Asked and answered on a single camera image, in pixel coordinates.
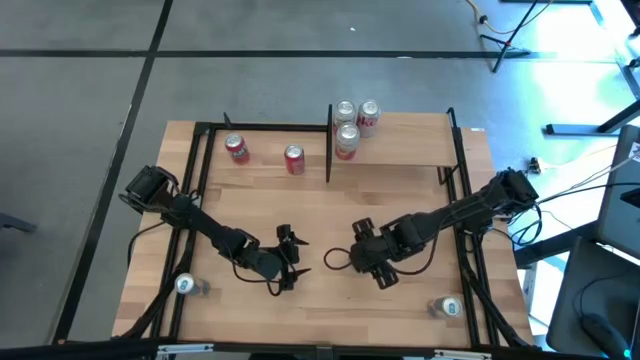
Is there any red Fanta can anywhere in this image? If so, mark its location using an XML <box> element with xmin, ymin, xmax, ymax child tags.
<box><xmin>224</xmin><ymin>132</ymin><xmax>251</xmax><ymax>166</ymax></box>

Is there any silver Diet Coke can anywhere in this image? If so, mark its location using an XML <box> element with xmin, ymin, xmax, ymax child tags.
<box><xmin>355</xmin><ymin>98</ymin><xmax>382</xmax><ymax>139</ymax></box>

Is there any red Coca-Cola can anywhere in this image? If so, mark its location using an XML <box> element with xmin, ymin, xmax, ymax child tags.
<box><xmin>283</xmin><ymin>143</ymin><xmax>307</xmax><ymax>177</ymax></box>

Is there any black camera mount beam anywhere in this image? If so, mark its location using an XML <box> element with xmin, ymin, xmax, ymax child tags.
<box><xmin>0</xmin><ymin>338</ymin><xmax>640</xmax><ymax>360</ymax></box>

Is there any black desk leg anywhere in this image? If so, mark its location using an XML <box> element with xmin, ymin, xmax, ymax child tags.
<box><xmin>513</xmin><ymin>219</ymin><xmax>601</xmax><ymax>269</ymax></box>

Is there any blue silver Red Bull can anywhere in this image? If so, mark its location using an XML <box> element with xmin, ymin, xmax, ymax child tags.
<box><xmin>428</xmin><ymin>295</ymin><xmax>464</xmax><ymax>320</ymax></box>
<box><xmin>174</xmin><ymin>272</ymin><xmax>212</xmax><ymax>297</ymax></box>

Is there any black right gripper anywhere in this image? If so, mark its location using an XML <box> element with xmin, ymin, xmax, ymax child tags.
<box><xmin>348</xmin><ymin>216</ymin><xmax>417</xmax><ymax>292</ymax></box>

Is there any black floor stand base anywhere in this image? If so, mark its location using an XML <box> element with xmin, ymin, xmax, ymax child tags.
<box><xmin>543</xmin><ymin>59</ymin><xmax>640</xmax><ymax>137</ymax></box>

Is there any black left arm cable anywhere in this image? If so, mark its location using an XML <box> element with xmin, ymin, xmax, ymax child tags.
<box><xmin>231</xmin><ymin>259</ymin><xmax>285</xmax><ymax>298</ymax></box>

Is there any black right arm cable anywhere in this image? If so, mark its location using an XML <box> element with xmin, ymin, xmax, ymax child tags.
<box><xmin>322</xmin><ymin>246</ymin><xmax>355</xmax><ymax>272</ymax></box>

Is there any yellow floor cable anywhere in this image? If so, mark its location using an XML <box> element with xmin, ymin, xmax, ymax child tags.
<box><xmin>464</xmin><ymin>0</ymin><xmax>554</xmax><ymax>37</ymax></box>

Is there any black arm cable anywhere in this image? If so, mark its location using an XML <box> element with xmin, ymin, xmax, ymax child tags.
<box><xmin>322</xmin><ymin>246</ymin><xmax>355</xmax><ymax>272</ymax></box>
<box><xmin>231</xmin><ymin>259</ymin><xmax>285</xmax><ymax>298</ymax></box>

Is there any black aluminium table frame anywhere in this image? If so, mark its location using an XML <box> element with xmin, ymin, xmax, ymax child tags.
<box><xmin>147</xmin><ymin>106</ymin><xmax>536</xmax><ymax>350</ymax></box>

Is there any black computer mouse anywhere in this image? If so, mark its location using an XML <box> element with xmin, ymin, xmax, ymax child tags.
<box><xmin>578</xmin><ymin>312</ymin><xmax>633</xmax><ymax>360</ymax></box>

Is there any black tripod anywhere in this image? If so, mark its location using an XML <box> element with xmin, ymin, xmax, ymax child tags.
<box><xmin>478</xmin><ymin>0</ymin><xmax>532</xmax><ymax>75</ymax></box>

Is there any black table cable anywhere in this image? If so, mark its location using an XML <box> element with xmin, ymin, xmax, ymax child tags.
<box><xmin>126</xmin><ymin>221</ymin><xmax>169</xmax><ymax>269</ymax></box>

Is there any grey desk top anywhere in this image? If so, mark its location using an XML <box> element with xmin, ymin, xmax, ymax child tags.
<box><xmin>545</xmin><ymin>237</ymin><xmax>640</xmax><ymax>360</ymax></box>

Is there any wooden shelf with black posts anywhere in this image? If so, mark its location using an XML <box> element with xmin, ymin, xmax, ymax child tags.
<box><xmin>325</xmin><ymin>103</ymin><xmax>464</xmax><ymax>185</ymax></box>

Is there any grey chair leg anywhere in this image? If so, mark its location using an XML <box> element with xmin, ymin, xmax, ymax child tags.
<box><xmin>0</xmin><ymin>211</ymin><xmax>39</xmax><ymax>235</ymax></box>

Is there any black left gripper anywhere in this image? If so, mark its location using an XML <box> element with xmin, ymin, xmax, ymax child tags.
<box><xmin>246</xmin><ymin>223</ymin><xmax>313</xmax><ymax>293</ymax></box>

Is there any silver mounting bracket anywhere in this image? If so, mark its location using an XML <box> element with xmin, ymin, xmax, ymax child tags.
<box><xmin>156</xmin><ymin>343</ymin><xmax>215</xmax><ymax>359</ymax></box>
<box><xmin>432</xmin><ymin>348</ymin><xmax>494</xmax><ymax>360</ymax></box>

